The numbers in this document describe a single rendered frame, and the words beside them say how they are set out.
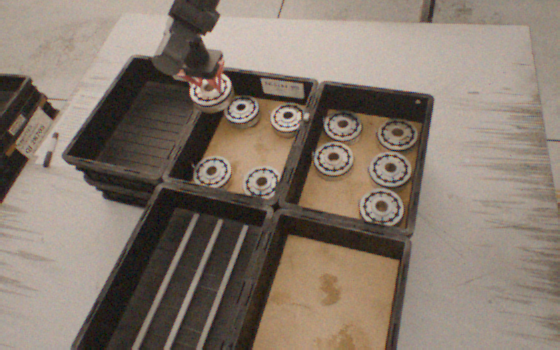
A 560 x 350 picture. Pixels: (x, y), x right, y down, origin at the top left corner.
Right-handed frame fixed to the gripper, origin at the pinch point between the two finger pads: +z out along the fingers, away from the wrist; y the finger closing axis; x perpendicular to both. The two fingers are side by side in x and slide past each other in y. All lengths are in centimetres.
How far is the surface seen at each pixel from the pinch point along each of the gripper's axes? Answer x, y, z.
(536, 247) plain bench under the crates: -6, 82, 36
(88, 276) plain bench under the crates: -46, -27, 32
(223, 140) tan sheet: -2.0, -2.3, 21.9
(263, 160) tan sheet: -5.6, 11.4, 21.9
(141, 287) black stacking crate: -46, -4, 20
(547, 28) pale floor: 164, 105, 116
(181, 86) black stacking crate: 14.5, -24.4, 22.7
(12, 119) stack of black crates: 3, -111, 50
